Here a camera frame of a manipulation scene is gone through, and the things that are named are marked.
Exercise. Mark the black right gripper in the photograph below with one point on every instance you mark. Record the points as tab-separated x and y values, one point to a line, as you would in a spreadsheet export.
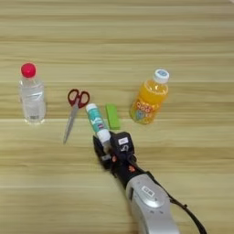
125	170

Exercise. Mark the teal and white glue stick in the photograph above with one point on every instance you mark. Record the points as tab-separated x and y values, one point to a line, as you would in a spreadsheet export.
95	119

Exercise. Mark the orange juice bottle white cap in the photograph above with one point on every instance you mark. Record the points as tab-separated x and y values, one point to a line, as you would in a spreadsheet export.
147	102

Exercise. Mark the clear water bottle red cap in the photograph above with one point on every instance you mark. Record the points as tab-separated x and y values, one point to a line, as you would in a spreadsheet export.
32	97

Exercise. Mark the green eraser block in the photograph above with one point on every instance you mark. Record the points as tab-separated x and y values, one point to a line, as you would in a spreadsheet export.
112	117

